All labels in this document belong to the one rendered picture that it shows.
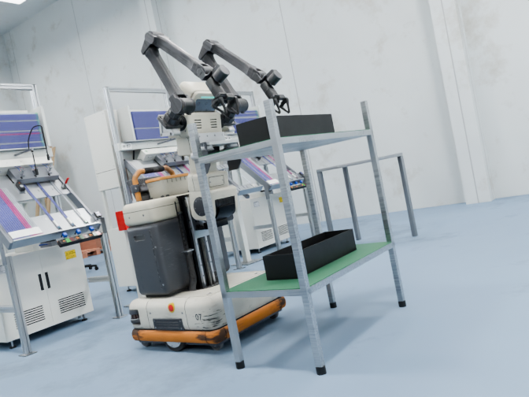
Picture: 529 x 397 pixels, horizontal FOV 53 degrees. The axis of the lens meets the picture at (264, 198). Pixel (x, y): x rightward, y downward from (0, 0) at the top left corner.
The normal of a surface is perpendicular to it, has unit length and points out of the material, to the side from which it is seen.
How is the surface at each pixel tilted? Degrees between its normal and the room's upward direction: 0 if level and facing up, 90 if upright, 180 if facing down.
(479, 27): 90
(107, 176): 90
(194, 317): 90
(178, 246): 90
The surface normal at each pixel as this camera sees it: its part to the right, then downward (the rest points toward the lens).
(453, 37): -0.57, 0.14
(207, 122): 0.81, 0.00
